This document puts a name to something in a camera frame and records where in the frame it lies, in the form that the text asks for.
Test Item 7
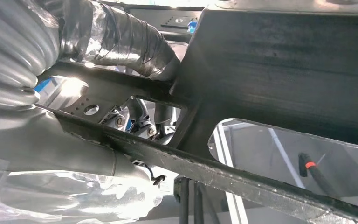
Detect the black cable orange band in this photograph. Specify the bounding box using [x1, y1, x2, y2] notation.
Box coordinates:
[297, 152, 342, 200]

